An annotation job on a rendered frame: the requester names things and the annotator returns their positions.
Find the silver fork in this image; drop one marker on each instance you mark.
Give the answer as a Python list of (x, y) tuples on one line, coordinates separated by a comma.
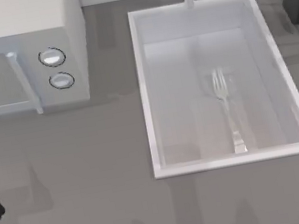
[(227, 104)]

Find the round microwave knob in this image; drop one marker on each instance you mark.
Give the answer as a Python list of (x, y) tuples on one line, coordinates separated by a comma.
[(61, 80), (52, 57)]

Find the white sink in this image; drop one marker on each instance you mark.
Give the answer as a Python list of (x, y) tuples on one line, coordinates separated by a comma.
[(233, 161)]

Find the pale microwave oven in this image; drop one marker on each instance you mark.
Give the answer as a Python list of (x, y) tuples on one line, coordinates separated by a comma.
[(74, 44)]

